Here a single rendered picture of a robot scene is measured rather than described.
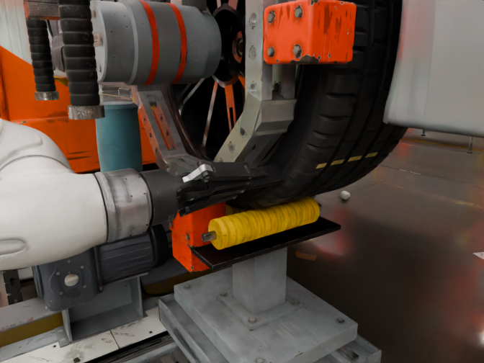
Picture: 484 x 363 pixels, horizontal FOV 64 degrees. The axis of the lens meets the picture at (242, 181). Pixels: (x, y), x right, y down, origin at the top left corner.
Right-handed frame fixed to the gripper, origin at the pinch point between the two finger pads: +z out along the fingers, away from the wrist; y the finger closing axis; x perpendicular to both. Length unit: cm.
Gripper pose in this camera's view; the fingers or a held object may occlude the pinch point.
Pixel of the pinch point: (262, 176)
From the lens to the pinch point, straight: 63.0
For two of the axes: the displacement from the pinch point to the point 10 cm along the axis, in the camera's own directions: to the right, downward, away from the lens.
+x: -3.9, -8.5, 3.6
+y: 3.9, -5.1, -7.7
